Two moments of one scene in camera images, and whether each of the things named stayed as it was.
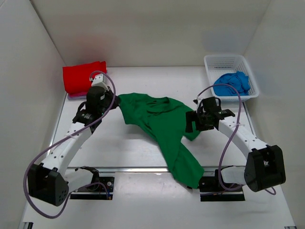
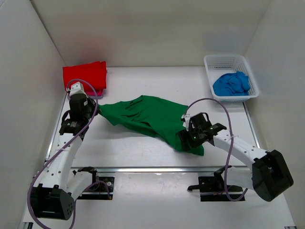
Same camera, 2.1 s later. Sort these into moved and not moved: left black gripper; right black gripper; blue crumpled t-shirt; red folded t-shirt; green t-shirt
Moved: green t-shirt; right black gripper; left black gripper
Not moved: red folded t-shirt; blue crumpled t-shirt
